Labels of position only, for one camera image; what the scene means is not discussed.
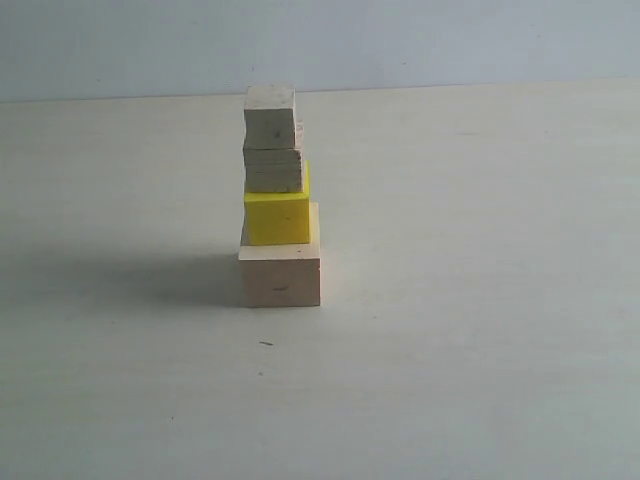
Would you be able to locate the yellow cube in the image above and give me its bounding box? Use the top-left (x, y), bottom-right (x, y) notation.
top-left (243, 160), bottom-right (312, 246)

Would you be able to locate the large light wooden cube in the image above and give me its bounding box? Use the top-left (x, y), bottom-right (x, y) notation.
top-left (238, 202), bottom-right (321, 308)

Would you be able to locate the medium grained wooden cube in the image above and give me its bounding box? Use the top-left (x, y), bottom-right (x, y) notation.
top-left (243, 120), bottom-right (306, 193)

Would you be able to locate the small wooden cube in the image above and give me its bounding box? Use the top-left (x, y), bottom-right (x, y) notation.
top-left (244, 85), bottom-right (296, 149)

